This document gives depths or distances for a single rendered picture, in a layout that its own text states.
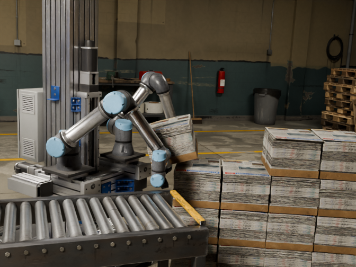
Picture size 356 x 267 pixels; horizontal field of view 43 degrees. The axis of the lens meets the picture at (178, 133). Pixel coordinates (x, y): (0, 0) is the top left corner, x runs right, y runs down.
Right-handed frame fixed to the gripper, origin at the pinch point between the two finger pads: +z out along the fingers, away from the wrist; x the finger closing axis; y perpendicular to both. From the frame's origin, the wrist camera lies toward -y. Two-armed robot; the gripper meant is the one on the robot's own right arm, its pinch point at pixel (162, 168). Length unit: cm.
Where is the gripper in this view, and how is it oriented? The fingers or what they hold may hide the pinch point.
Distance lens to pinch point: 275.6
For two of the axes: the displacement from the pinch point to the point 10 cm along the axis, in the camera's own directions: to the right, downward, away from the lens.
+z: 0.3, -1.9, 9.8
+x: -9.7, 2.4, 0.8
